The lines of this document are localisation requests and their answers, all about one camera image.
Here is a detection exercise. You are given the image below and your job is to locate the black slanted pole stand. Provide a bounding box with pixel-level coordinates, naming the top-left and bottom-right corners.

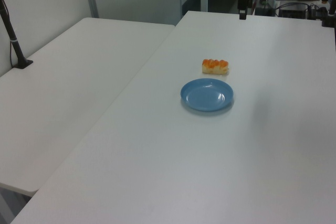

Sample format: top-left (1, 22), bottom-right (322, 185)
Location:
top-left (0, 0), bottom-right (34, 70)

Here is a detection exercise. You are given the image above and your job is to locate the black clamp camera stand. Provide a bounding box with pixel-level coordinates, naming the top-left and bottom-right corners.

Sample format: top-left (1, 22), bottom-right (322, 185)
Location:
top-left (320, 0), bottom-right (336, 28)

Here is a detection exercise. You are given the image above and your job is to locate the blue round plate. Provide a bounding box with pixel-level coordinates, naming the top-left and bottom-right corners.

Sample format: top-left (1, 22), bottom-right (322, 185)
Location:
top-left (180, 78), bottom-right (235, 112)

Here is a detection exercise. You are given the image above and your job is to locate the orange-topped bread loaf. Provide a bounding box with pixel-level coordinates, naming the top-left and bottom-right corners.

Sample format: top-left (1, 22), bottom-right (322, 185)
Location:
top-left (201, 58), bottom-right (230, 76)

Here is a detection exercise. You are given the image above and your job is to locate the black electronics box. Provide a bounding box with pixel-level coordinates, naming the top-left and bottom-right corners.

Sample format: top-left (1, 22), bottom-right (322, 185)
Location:
top-left (278, 3), bottom-right (308, 19)

